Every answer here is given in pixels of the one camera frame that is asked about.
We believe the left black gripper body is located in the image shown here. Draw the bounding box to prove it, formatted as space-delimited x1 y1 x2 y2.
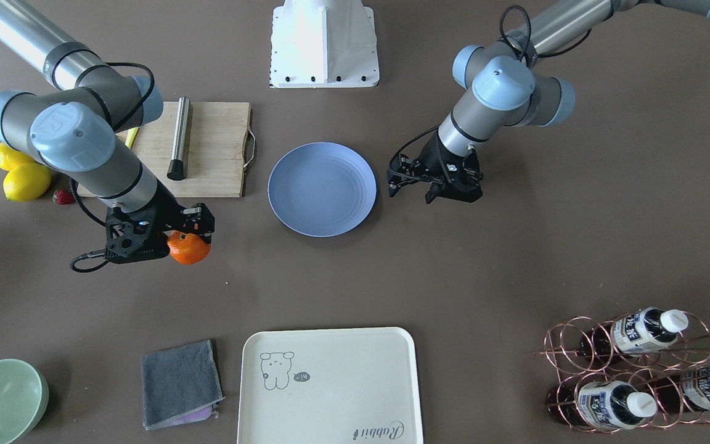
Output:
387 133 484 204

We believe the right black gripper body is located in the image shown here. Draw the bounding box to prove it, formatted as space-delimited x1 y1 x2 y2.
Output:
105 200 215 264

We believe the orange mandarin fruit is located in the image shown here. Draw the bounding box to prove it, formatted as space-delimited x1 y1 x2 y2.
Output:
167 231 211 265

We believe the blue round plate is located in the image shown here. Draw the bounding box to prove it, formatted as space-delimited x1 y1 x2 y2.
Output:
267 142 377 238

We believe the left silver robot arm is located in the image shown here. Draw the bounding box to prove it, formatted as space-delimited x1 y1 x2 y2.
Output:
387 1 637 203

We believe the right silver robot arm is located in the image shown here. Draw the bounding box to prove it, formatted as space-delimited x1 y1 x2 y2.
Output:
0 1 214 265

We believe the red strawberry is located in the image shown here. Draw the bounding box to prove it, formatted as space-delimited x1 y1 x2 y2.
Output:
52 189 76 205

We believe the steel muddler black tip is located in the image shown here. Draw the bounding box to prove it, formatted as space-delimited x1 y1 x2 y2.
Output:
166 96 192 181

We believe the yellow plastic knife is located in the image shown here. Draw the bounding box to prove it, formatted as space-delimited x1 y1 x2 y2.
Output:
124 127 140 150

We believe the wooden cutting board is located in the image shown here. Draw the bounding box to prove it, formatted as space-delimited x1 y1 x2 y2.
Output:
78 102 257 199

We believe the yellow lemon lower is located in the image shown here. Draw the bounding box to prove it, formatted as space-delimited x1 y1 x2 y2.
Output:
2 163 52 202

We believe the yellow lemon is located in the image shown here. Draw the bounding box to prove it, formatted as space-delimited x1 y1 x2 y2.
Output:
0 142 36 171
2 163 52 202

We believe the yellow lemon upper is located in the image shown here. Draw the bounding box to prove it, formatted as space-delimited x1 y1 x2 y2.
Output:
0 142 36 171

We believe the grey folded cloth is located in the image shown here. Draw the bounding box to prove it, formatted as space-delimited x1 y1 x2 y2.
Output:
141 339 224 430

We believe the mint green bowl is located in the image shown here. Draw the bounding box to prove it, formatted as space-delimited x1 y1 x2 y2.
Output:
0 359 50 443

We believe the cream rabbit tray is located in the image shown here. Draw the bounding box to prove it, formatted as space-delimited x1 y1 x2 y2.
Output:
237 327 425 443

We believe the tea bottle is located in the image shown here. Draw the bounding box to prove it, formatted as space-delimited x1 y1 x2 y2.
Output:
578 307 688 363
654 366 710 413
546 381 658 432

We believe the tea bottle middle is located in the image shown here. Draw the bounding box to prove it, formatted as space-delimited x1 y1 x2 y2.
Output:
546 381 658 432

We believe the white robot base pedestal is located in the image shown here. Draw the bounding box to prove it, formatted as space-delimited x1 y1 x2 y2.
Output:
269 1 380 88

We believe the copper wire bottle rack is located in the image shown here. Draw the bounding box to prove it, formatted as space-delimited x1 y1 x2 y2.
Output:
540 314 710 434

